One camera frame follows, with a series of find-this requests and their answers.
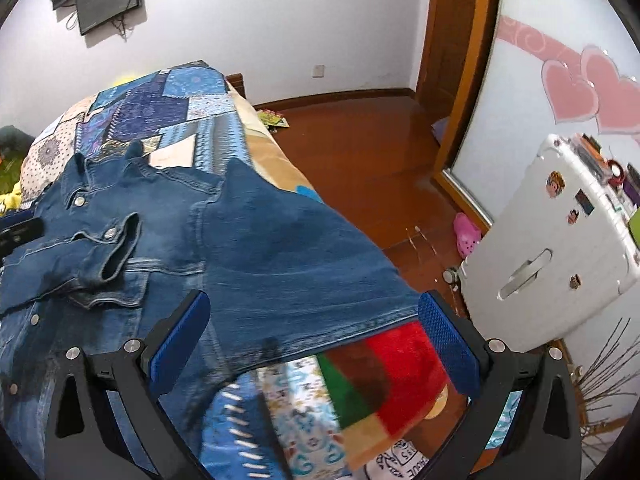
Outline white printed cloth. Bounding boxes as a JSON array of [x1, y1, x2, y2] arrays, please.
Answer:
[[364, 437, 427, 480]]

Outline black monitor cable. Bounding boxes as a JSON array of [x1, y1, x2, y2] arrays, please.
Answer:
[[111, 11, 135, 39]]

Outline blue denim jacket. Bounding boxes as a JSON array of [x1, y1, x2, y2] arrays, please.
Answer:
[[0, 141, 422, 480]]

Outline blue patchwork bedspread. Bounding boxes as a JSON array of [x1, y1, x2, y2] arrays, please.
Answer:
[[20, 60, 351, 480]]

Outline wooden door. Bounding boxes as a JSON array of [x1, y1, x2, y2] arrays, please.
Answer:
[[416, 0, 482, 111]]

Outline pink clog shoe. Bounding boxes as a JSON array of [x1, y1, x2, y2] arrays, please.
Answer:
[[452, 212, 482, 259]]

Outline wooden framed wardrobe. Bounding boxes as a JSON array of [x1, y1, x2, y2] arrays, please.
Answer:
[[432, 0, 640, 376]]

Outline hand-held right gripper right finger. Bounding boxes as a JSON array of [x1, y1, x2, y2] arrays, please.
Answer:
[[419, 291, 583, 480]]

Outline green patterned cover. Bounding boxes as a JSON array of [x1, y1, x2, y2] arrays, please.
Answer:
[[0, 147, 32, 196]]

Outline printed packets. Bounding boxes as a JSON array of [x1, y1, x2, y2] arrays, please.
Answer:
[[256, 107, 291, 132]]

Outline white hard suitcase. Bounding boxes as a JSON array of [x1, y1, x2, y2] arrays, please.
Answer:
[[444, 132, 640, 356]]

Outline dried branches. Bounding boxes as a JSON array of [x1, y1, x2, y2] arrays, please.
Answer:
[[570, 317, 640, 442]]

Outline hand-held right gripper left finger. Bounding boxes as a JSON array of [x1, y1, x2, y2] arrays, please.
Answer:
[[45, 290, 211, 480]]

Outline small black wall monitor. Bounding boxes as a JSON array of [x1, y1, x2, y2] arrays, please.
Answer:
[[75, 0, 146, 36]]

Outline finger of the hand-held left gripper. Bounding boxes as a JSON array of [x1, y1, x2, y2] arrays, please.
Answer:
[[0, 212, 45, 261]]

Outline pink heart decal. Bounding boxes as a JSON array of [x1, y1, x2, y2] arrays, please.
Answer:
[[580, 45, 640, 135], [541, 57, 599, 124]]

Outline wooden bed frame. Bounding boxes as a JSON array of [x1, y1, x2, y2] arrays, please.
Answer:
[[225, 73, 249, 99]]

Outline grey plush pillow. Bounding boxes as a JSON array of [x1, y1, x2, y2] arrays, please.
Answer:
[[0, 126, 35, 153]]

